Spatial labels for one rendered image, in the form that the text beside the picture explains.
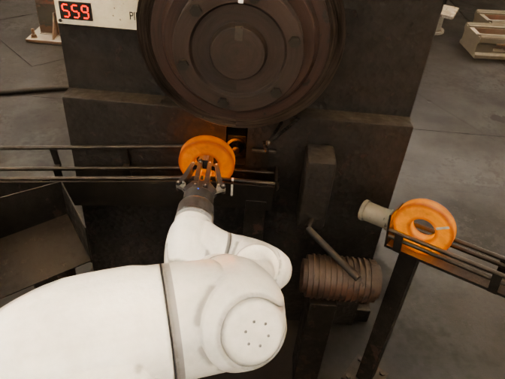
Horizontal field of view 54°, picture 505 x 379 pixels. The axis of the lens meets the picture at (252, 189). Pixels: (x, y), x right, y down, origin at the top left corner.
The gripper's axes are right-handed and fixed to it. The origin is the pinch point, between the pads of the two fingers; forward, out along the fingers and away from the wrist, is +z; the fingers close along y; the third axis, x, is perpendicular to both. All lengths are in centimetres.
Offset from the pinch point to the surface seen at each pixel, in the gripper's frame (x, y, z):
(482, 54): -88, 191, 280
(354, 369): -75, 54, -16
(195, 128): 4.0, -4.2, 7.0
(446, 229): -2, 62, -19
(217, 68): 32.1, 3.4, -10.6
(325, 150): 3.4, 32.0, 2.9
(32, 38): -86, -157, 236
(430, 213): 1, 58, -16
